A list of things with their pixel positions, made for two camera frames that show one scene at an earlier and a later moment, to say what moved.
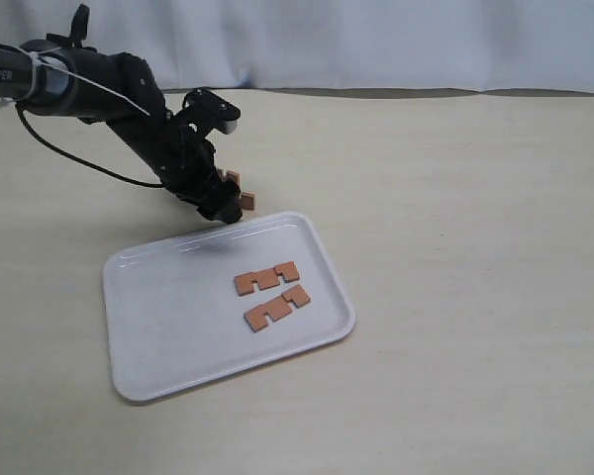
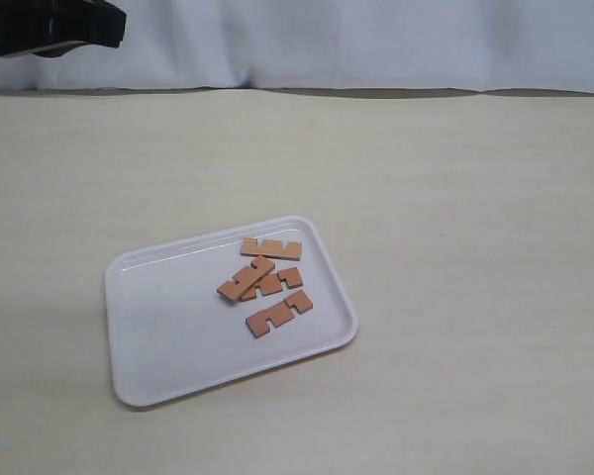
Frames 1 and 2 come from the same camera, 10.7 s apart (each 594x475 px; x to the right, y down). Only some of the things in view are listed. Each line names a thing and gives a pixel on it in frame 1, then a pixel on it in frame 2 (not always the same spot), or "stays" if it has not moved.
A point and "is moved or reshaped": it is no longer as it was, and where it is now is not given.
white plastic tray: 175,313 stays
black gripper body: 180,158 -> 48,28
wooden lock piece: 247,201 -> 246,277
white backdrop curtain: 466,46 stays
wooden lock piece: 276,308 is moved or reshaped
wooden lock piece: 230,175 -> 271,248
